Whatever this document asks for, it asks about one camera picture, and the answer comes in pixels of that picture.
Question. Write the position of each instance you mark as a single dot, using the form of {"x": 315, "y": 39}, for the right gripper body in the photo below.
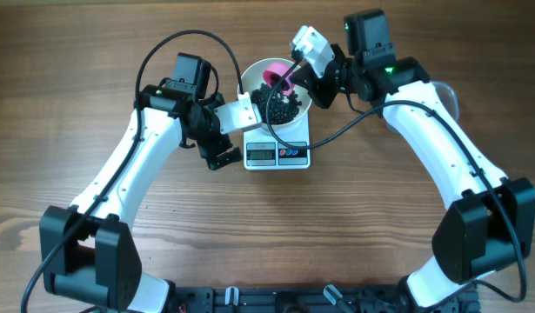
{"x": 337, "y": 78}

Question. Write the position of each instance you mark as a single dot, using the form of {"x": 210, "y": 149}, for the pink scoop with blue handle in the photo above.
{"x": 273, "y": 74}

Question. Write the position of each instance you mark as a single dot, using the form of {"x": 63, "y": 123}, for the white digital kitchen scale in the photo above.
{"x": 263, "y": 152}

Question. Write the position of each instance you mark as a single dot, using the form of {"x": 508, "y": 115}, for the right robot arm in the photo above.
{"x": 489, "y": 218}

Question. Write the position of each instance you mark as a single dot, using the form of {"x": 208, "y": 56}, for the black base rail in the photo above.
{"x": 380, "y": 298}

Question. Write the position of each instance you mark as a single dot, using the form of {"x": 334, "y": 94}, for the clear plastic container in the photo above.
{"x": 447, "y": 97}

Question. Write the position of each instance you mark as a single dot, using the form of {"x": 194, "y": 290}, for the white plastic bowl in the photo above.
{"x": 253, "y": 78}

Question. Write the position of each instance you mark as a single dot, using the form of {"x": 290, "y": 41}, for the black beans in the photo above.
{"x": 282, "y": 109}

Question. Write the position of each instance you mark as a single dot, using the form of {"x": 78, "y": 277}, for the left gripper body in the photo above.
{"x": 209, "y": 140}

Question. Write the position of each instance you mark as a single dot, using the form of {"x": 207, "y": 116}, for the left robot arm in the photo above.
{"x": 88, "y": 251}

